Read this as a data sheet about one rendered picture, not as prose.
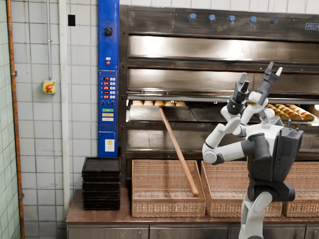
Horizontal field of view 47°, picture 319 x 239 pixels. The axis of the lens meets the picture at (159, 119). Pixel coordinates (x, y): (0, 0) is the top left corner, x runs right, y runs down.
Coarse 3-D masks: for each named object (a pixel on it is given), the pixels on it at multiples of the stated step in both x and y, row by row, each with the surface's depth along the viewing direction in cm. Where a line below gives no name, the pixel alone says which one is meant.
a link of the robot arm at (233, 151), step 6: (234, 144) 211; (240, 144) 208; (210, 150) 210; (222, 150) 211; (228, 150) 209; (234, 150) 208; (240, 150) 207; (204, 156) 210; (210, 156) 210; (216, 156) 210; (222, 156) 210; (228, 156) 210; (234, 156) 209; (240, 156) 209; (210, 162) 211; (216, 162) 211; (222, 162) 211
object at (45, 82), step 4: (44, 80) 287; (52, 80) 288; (56, 80) 290; (44, 84) 285; (48, 84) 285; (56, 84) 290; (44, 88) 286; (52, 88) 286; (56, 88) 290; (44, 92) 286; (48, 92) 287; (52, 92) 287; (56, 92) 291
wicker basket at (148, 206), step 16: (144, 160) 312; (160, 160) 313; (176, 160) 315; (192, 160) 316; (144, 176) 312; (160, 176) 314; (176, 176) 315; (192, 176) 316; (144, 192) 312; (160, 192) 314; (176, 192) 315; (144, 208) 273; (160, 208) 274; (176, 208) 289; (192, 208) 277
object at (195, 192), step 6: (162, 114) 322; (168, 126) 287; (174, 138) 259; (174, 144) 249; (180, 156) 227; (180, 162) 221; (186, 168) 209; (186, 174) 203; (192, 180) 194; (192, 186) 188; (192, 192) 184
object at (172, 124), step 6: (126, 120) 308; (132, 120) 309; (138, 120) 309; (144, 120) 310; (150, 120) 311; (156, 120) 312; (162, 120) 313; (168, 120) 314; (174, 120) 314; (150, 126) 308; (156, 126) 309; (162, 126) 309; (174, 126) 310; (180, 126) 310; (186, 126) 311; (192, 126) 311; (198, 126) 312; (204, 126) 312; (210, 126) 312; (216, 126) 313; (294, 126) 319; (300, 126) 319; (306, 126) 319; (312, 126) 320; (318, 126) 320
